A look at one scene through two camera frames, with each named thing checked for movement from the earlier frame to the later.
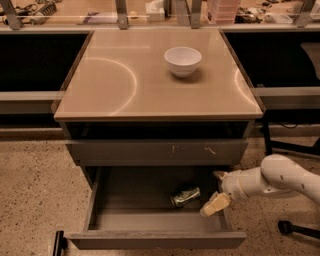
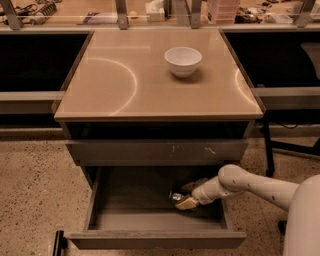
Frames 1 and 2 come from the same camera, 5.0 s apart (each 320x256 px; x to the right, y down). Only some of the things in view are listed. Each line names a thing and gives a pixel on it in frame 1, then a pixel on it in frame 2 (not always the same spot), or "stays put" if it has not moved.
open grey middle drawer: (130, 209) stays put
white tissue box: (155, 11) stays put
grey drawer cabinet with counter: (156, 107) stays put
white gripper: (232, 185) to (201, 194)
